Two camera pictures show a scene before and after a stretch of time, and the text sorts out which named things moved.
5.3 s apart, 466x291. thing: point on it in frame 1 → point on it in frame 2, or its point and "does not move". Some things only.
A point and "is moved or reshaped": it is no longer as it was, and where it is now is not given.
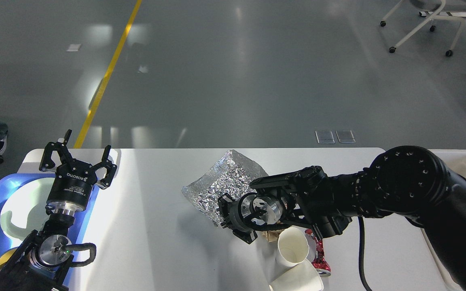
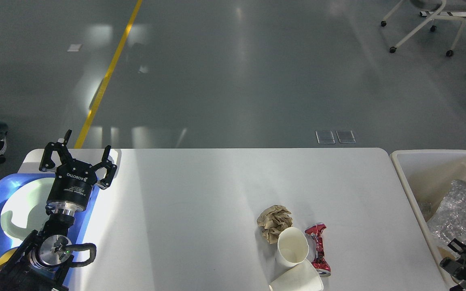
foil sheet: x=234 y=175 is moved or reshaped
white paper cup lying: x=303 y=277 does not move
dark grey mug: x=2 y=259 does not move
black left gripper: x=73 y=184 does not move
